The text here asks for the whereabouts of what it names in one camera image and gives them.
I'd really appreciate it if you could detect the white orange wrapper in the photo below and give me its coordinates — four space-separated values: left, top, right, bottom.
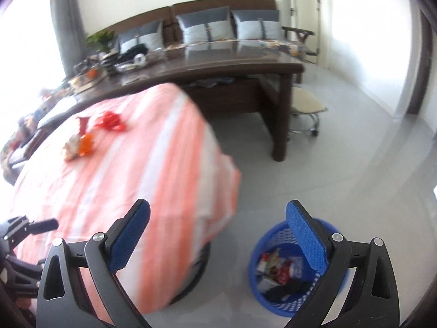
64 133 94 162

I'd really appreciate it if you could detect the red long snack wrapper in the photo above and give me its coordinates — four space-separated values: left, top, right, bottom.
77 116 90 136

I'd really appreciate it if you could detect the red plastic bag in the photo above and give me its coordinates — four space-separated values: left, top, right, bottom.
94 110 126 132

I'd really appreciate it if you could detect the blue plastic trash basket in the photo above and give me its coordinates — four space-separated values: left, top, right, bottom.
248 221 321 318

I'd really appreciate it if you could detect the orange striped tablecloth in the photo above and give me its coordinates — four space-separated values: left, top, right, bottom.
13 83 241 314

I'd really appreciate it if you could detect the side table with bottles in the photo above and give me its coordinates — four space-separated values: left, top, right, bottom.
1 87 76 185

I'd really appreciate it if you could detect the fruit bowl with oranges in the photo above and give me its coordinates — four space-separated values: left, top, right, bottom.
68 68 107 90

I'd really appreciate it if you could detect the glass tray with tape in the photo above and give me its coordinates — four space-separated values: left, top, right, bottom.
115 44 164 73

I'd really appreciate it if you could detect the cream rolling stool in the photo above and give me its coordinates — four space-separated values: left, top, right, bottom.
288 87 328 137

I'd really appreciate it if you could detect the green potted plant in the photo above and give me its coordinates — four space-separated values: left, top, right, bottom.
87 30 115 53

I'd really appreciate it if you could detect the grey curtain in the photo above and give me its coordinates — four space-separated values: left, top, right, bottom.
50 0 87 78

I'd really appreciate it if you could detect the grey blue cushion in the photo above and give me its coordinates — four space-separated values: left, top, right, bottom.
118 20 164 53
176 7 235 44
232 10 283 40

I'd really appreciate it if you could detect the floral sofa blanket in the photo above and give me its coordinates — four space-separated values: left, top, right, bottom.
164 39 308 59

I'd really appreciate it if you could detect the grey blue cushion far right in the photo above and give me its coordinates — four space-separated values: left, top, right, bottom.
232 10 283 40

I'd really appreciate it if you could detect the brown wooden sofa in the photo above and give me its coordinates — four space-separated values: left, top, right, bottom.
106 0 316 57

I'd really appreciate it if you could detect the white door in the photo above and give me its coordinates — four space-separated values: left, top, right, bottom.
290 0 321 65

